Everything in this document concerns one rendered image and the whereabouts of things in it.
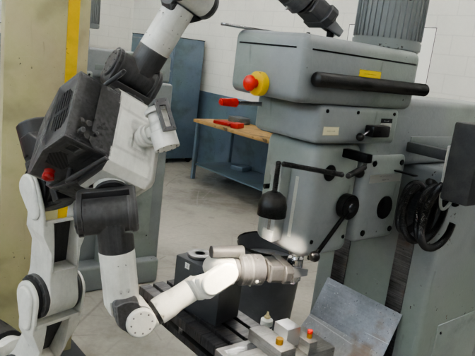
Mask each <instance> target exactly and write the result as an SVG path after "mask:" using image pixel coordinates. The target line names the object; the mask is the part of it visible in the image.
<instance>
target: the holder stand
mask: <svg viewBox="0 0 475 356"><path fill-rule="evenodd" d="M208 256H209V251H208V250H205V249H191V250H189V251H188V252H186V253H183V254H178V255H177V258H176V266H175V279H174V286H176V285H177V284H178V283H180V282H182V281H183V280H184V279H186V278H188V277H189V276H196V275H200V274H203V273H204V271H203V262H204V260H205V259H206V258H207V257H208ZM174 286H173V287H174ZM241 287H242V286H241V285H240V286H239V285H237V284H236V283H234V285H231V286H229V287H227V288H226V289H224V290H223V291H222V292H220V293H218V294H217V295H216V296H214V297H212V298H211V299H204V300H197V301H195V302H193V303H192V304H190V305H189V306H188V307H186V308H184V309H186V310H187V311H189V312H191V313H193V314H194V315H196V316H198V317H200V318H202V319H203V320H205V321H207V322H209V323H210V324H213V325H214V326H217V325H219V324H221V323H223V322H225V321H228V320H230V319H233V318H235V317H236V316H238V309H239V303H240V293H241Z"/></svg>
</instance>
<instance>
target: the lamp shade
mask: <svg viewBox="0 0 475 356"><path fill-rule="evenodd" d="M286 211H287V203H286V197H285V196H284V195H283V194H282V193H281V192H279V191H272V190H271V191H267V192H265V193H263V194H262V196H261V198H260V200H259V203H258V207H257V215H258V216H260V217H263V218H267V219H272V220H282V219H285V218H286Z"/></svg>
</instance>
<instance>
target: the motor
mask: <svg viewBox="0 0 475 356"><path fill-rule="evenodd" d="M429 2H430V0H358V8H357V13H356V21H355V25H354V30H353V36H354V37H352V41H353V42H360V43H365V44H369V45H376V46H381V47H390V48H392V49H400V50H404V51H408V52H414V53H416V54H418V53H420V52H421V43H422V39H423V33H424V28H425V24H426V17H427V13H428V7H429Z"/></svg>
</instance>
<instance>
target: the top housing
mask: <svg viewBox="0 0 475 356"><path fill-rule="evenodd" d="M417 68H418V55H417V54H416V53H414V52H408V51H404V50H400V49H392V48H390V47H381V46H376V45H372V44H365V43H360V42H353V41H348V40H341V39H336V38H333V37H325V36H321V35H313V34H310V32H307V33H301V32H279V31H268V30H242V31H240V32H239V34H238V37H237V47H236V53H235V65H234V71H233V87H234V89H236V90H237V91H240V92H244V93H250V91H246V90H245V89H244V87H243V80H244V78H245V76H247V75H251V74H252V73H253V72H255V71H262V72H265V73H266V74H267V76H268V78H269V89H268V90H267V92H266V94H265V95H263V96H266V97H272V98H276V99H280V100H287V101H291V102H299V103H311V104H323V105H346V106H359V107H382V108H395V109H405V108H407V107H408V106H409V105H410V104H411V98H412V95H400V94H391V93H376V92H367V91H359V90H344V89H336V88H321V87H315V86H313V85H312V83H311V77H312V75H313V73H314V72H317V71H318V72H325V73H337V74H342V75H349V76H361V77H367V78H379V79H386V80H392V81H404V82H411V83H415V79H416V72H417Z"/></svg>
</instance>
